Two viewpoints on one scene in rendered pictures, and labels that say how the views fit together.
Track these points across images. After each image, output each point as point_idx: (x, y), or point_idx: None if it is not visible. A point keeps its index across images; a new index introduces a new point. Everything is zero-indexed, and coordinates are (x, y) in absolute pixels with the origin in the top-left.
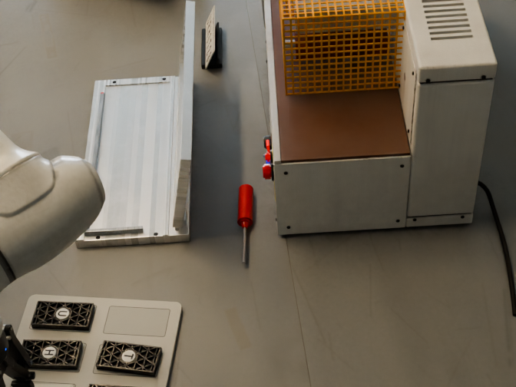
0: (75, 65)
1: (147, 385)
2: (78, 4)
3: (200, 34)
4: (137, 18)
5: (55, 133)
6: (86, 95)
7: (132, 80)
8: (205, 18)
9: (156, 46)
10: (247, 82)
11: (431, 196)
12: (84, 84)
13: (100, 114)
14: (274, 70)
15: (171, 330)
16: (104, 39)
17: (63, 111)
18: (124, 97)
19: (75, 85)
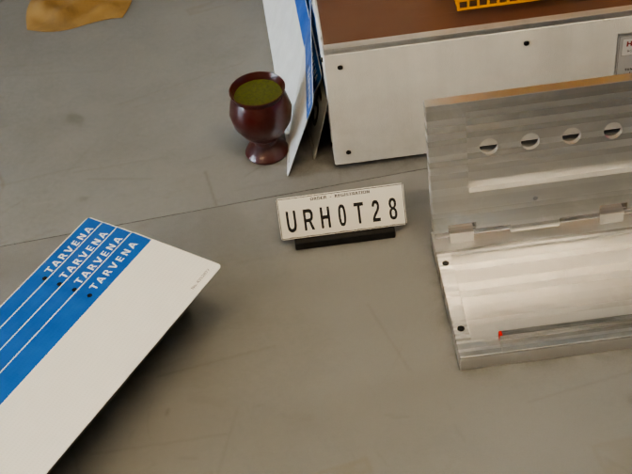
0: (394, 418)
1: None
2: (190, 455)
3: (299, 253)
4: (248, 348)
5: (592, 407)
6: (480, 383)
7: (452, 304)
8: (253, 252)
9: (334, 307)
10: (424, 181)
11: None
12: (450, 392)
13: (559, 323)
14: (573, 12)
15: None
16: (312, 387)
17: (529, 408)
18: (497, 310)
19: (453, 405)
